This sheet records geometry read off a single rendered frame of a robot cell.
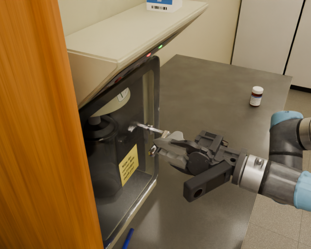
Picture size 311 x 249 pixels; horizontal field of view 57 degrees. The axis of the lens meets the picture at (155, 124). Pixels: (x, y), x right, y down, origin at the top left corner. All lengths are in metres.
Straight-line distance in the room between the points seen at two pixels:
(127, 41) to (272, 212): 1.94
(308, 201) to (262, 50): 3.05
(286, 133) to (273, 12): 2.81
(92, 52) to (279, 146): 0.51
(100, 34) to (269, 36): 3.18
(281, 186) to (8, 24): 0.53
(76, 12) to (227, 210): 0.69
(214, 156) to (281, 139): 0.18
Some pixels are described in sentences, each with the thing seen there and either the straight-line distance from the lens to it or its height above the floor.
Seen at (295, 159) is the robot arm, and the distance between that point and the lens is 0.74.
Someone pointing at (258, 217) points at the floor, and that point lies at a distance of 2.16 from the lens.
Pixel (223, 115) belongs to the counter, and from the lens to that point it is 1.29.
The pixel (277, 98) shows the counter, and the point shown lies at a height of 0.94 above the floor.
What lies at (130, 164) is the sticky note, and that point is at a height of 1.17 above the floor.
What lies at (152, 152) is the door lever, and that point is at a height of 1.20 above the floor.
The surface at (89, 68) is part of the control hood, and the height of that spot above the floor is 1.49.
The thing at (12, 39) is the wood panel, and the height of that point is 1.55.
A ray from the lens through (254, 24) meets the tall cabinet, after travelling 3.54.
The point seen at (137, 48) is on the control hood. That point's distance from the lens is 0.38.
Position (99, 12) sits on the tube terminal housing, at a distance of 0.50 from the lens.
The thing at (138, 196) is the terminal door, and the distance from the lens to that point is 0.82.
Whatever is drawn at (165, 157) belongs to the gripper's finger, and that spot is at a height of 1.18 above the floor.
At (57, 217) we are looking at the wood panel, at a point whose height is 1.27.
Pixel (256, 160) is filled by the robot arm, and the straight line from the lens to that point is 0.64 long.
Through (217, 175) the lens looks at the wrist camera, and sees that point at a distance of 0.62.
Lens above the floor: 1.64
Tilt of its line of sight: 36 degrees down
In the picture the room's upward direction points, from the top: straight up
